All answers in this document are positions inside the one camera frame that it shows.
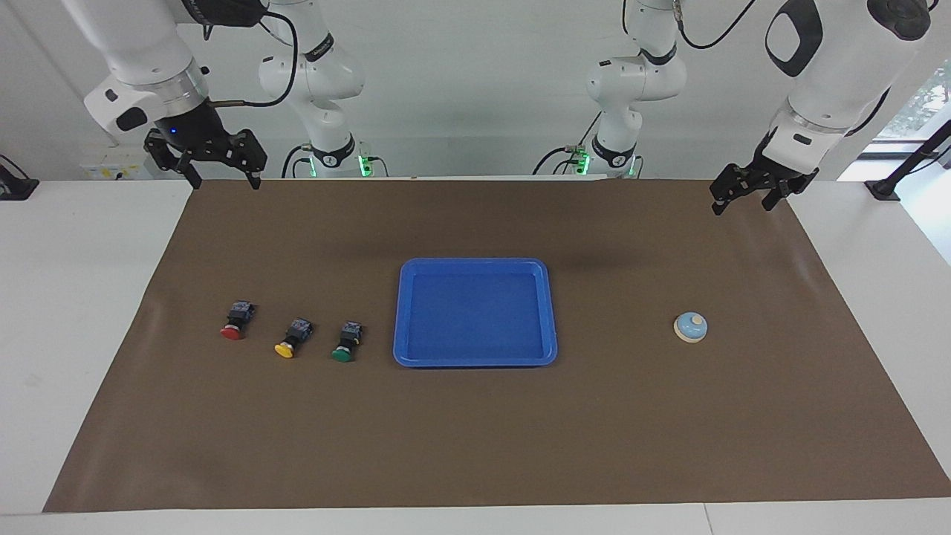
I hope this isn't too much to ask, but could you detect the light blue call bell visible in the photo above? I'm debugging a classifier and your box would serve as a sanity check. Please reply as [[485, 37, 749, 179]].
[[673, 311, 709, 344]]

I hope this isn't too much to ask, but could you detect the red push button switch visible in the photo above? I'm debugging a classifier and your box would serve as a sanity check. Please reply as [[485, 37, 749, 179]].
[[220, 300, 257, 341]]

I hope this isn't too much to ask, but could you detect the yellow push button switch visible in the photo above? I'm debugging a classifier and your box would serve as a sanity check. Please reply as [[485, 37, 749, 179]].
[[274, 317, 314, 359]]

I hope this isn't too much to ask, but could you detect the green push button switch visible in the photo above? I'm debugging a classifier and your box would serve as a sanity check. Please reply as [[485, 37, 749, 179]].
[[331, 320, 363, 363]]

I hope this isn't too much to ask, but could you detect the blue plastic tray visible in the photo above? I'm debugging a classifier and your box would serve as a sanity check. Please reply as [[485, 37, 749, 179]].
[[392, 257, 558, 369]]

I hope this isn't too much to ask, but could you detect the black angled stand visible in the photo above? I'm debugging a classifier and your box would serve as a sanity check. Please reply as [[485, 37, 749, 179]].
[[864, 119, 951, 203]]

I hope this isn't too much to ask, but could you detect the brown table mat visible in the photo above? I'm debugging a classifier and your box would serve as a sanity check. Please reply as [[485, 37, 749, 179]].
[[42, 178, 951, 513]]

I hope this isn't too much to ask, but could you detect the black right base cable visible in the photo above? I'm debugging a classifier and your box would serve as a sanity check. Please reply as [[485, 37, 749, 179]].
[[281, 143, 314, 179]]

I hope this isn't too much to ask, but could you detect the black base cable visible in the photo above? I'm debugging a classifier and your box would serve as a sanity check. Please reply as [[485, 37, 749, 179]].
[[531, 111, 604, 177], [281, 143, 314, 179]]

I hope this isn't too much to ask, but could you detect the white wall socket box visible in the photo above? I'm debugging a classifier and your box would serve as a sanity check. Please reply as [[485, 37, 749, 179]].
[[79, 143, 160, 181]]

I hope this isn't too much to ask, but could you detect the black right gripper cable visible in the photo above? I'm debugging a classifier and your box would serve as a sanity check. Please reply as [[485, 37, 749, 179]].
[[201, 0, 299, 109]]

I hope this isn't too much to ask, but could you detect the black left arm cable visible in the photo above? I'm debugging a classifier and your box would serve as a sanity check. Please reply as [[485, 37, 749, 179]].
[[672, 0, 759, 51]]

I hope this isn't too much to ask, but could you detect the black left base cable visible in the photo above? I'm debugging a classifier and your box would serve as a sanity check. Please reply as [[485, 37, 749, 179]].
[[531, 111, 604, 177]]

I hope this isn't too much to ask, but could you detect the black clamp mount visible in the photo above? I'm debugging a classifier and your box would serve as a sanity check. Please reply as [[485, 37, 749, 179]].
[[0, 154, 39, 201]]

